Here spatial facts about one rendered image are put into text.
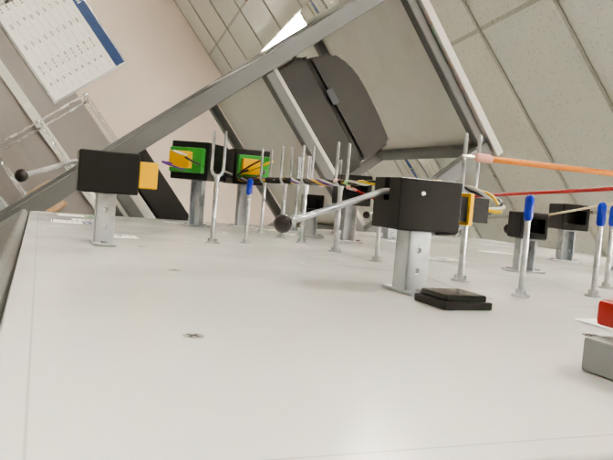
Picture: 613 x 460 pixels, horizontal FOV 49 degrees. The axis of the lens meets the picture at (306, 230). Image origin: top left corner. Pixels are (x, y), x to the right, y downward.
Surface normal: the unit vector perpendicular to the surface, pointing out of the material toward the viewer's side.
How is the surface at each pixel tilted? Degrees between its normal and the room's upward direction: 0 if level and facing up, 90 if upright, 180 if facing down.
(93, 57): 90
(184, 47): 90
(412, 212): 89
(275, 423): 53
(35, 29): 90
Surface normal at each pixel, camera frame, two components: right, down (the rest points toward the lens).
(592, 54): -0.79, 0.56
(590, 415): 0.08, -1.00
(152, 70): 0.32, 0.00
